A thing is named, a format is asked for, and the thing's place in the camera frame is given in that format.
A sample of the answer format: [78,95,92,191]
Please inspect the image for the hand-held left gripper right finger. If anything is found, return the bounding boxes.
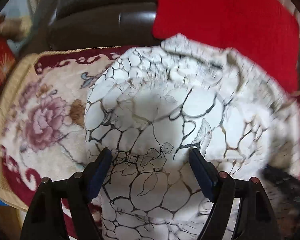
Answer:
[189,149,281,240]

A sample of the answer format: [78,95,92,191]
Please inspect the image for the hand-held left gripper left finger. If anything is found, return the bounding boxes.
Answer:
[20,148,113,240]

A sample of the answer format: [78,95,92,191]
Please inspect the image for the white crackle-patterned garment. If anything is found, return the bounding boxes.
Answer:
[84,34,300,240]

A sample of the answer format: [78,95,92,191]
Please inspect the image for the floral plush blanket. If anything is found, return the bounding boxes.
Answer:
[0,46,300,240]

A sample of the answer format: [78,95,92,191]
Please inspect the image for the red quilt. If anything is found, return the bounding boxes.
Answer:
[151,0,300,93]

